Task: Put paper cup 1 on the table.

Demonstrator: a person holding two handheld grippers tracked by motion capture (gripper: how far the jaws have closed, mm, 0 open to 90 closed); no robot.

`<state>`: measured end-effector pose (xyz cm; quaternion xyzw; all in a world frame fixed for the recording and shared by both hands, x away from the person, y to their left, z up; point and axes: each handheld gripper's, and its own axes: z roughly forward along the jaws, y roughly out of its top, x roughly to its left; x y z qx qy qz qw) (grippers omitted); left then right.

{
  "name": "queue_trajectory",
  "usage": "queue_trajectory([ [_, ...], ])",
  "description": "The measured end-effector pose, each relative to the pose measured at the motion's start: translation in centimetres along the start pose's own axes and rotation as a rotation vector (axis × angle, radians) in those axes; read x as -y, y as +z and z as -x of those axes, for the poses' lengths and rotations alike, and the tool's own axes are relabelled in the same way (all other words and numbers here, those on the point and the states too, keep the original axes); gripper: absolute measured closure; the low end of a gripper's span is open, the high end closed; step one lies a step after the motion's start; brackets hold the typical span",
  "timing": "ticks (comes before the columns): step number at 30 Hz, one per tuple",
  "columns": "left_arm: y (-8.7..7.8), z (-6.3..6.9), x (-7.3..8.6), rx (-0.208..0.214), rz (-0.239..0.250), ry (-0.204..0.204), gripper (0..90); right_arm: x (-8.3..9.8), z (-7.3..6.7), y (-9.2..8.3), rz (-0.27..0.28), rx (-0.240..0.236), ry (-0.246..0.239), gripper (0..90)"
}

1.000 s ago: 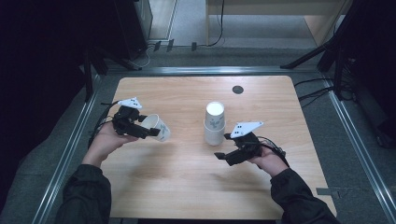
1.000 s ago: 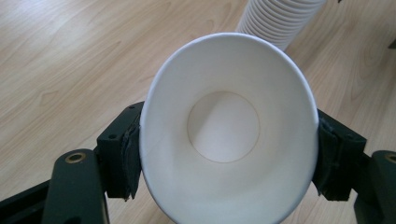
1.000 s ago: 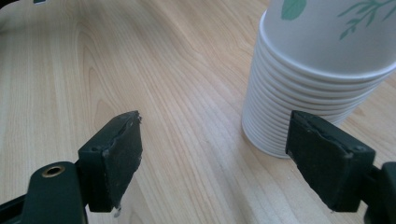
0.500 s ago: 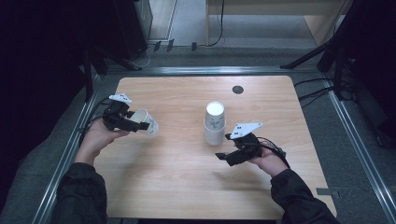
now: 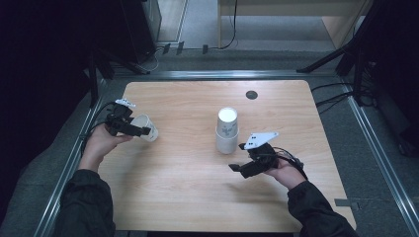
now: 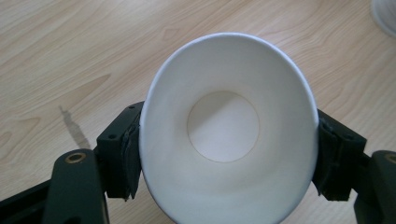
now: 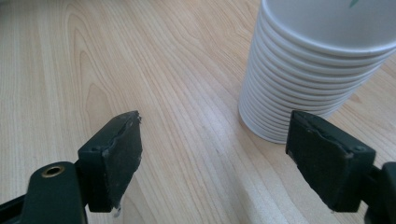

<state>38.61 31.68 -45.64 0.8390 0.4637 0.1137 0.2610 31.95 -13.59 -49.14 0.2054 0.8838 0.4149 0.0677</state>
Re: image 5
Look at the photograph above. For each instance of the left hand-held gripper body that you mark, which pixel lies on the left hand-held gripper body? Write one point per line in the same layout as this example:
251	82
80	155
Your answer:
120	118

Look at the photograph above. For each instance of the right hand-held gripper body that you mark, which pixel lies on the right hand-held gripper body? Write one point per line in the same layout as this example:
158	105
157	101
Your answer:
260	154

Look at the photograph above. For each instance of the plain white paper cup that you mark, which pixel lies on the plain white paper cup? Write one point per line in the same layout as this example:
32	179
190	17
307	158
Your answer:
148	126

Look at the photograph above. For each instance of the white ribbed paper cup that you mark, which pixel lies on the white ribbed paper cup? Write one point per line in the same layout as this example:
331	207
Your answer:
226	144

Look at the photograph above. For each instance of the floral print paper cup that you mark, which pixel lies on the floral print paper cup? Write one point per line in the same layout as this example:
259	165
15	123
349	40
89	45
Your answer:
227	121

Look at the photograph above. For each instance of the person's right hand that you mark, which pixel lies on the person's right hand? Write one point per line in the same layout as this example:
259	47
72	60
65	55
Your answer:
285	174

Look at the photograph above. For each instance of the person's left hand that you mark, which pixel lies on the person's left hand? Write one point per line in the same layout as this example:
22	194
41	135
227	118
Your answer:
99	144

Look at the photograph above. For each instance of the round table grommet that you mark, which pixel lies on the round table grommet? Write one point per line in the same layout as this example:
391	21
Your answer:
251	94

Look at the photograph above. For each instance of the black tripod stand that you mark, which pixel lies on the black tripod stand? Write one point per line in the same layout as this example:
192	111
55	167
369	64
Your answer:
99	69
355	56

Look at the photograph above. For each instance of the dark curtain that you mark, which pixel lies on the dark curtain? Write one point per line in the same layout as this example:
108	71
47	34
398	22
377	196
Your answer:
39	82

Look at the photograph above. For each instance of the black cabinet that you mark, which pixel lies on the black cabinet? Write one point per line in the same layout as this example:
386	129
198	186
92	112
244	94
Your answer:
141	29

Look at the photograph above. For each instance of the grey tape strip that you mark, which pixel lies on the grey tape strip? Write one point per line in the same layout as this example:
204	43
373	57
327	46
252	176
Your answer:
346	203

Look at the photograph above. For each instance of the light wooden desk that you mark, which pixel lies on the light wooden desk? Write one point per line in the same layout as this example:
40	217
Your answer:
339	23

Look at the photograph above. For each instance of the metal floor rail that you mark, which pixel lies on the metal floor rail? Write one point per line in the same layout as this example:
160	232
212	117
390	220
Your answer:
66	171
224	74
382	151

